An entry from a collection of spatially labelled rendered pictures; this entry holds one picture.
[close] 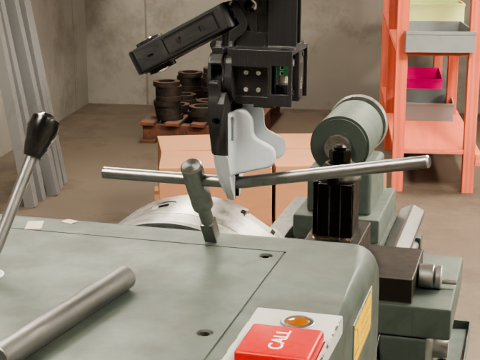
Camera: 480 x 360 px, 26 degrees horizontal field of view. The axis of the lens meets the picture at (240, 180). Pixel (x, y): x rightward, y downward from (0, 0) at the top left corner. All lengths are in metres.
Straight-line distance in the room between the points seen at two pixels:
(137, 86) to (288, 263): 7.86
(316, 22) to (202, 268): 7.57
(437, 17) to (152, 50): 5.65
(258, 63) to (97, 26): 7.95
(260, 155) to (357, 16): 7.56
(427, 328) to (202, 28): 1.01
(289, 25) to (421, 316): 0.98
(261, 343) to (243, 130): 0.24
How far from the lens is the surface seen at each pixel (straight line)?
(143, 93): 8.87
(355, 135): 2.35
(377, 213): 2.42
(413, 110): 6.94
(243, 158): 0.99
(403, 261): 1.95
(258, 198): 4.94
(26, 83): 6.01
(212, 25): 0.98
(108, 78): 8.93
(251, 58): 0.96
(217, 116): 0.97
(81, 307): 0.89
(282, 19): 0.97
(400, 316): 1.87
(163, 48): 1.00
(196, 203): 1.05
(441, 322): 1.86
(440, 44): 5.95
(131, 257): 1.06
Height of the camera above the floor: 1.60
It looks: 15 degrees down
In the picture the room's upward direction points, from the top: straight up
